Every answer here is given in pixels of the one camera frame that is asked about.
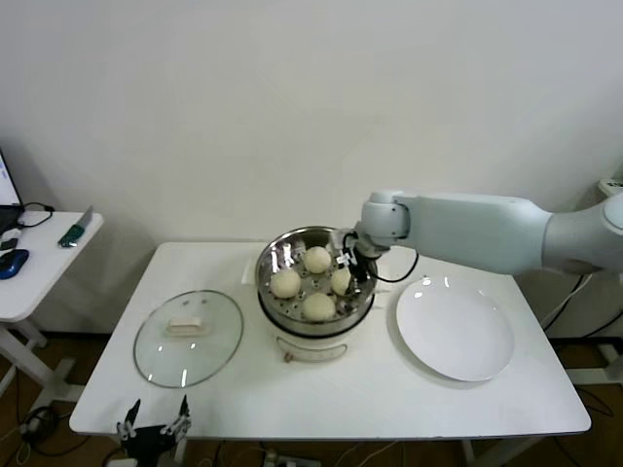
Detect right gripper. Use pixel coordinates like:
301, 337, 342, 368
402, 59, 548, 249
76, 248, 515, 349
334, 246, 372, 299

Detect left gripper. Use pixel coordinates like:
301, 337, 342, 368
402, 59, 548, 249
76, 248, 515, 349
115, 393, 193, 467

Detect white steamed baozi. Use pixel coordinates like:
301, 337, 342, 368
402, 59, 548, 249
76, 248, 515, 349
270, 269, 302, 300
329, 268, 352, 297
302, 292, 337, 324
303, 245, 333, 275

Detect round glass lid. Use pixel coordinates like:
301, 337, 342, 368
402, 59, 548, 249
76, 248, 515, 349
131, 289, 245, 390

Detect stainless steel steamer basket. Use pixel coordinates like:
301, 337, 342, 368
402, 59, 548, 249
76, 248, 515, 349
241, 225, 393, 337

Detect cream electric cooking pot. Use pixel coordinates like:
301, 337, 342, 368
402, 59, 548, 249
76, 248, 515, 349
256, 286, 377, 366

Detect white round plate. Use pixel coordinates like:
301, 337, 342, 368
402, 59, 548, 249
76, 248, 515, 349
394, 276, 516, 383

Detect grey floor power strip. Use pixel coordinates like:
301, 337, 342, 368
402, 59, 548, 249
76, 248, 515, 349
262, 449, 313, 467

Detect white side table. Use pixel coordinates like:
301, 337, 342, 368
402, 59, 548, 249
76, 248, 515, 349
0, 210, 105, 408

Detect blue computer mouse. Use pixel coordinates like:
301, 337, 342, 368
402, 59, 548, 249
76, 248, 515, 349
0, 248, 30, 281

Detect white furniture floor foot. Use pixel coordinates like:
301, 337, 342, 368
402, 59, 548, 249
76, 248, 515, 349
566, 341, 623, 386

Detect black laptop computer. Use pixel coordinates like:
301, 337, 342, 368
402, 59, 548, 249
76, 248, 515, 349
0, 145, 25, 234

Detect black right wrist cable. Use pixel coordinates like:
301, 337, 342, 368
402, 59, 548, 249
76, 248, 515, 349
342, 230, 421, 284

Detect black floor cable bundle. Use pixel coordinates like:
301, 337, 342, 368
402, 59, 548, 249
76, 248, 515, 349
18, 401, 93, 459

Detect green handled knife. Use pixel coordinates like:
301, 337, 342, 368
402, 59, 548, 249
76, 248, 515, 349
57, 204, 94, 250

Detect black hanging cable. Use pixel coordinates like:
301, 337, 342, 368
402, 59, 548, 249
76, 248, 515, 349
541, 273, 623, 341

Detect white hanging cable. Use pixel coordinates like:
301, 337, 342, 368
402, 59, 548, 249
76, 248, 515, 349
541, 273, 594, 333

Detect thin black desk cable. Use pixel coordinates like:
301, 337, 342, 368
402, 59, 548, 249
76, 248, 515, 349
17, 200, 55, 231

